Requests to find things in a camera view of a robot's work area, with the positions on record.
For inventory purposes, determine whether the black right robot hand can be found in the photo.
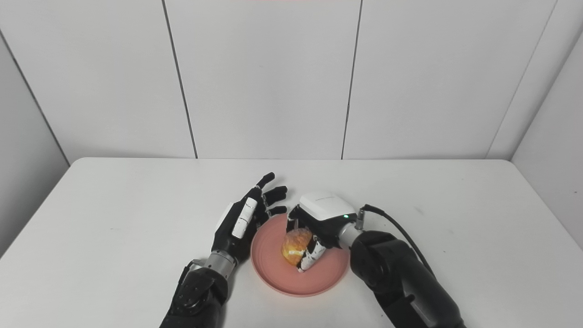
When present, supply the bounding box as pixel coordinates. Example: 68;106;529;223
286;191;358;273

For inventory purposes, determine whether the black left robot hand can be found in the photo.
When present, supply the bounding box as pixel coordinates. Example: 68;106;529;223
211;172;289;265

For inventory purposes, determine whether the cream puff pastry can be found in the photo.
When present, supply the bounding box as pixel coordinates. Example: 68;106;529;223
281;228;314;267

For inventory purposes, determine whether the pink round plate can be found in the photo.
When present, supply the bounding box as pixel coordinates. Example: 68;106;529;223
251;213;351;297

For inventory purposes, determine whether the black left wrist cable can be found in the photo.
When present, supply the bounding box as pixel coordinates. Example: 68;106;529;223
179;260;204;285

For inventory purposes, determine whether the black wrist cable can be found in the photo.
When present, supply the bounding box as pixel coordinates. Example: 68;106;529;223
179;260;204;285
355;204;436;277

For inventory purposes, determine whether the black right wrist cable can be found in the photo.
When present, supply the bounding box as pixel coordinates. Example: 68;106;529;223
355;204;436;277

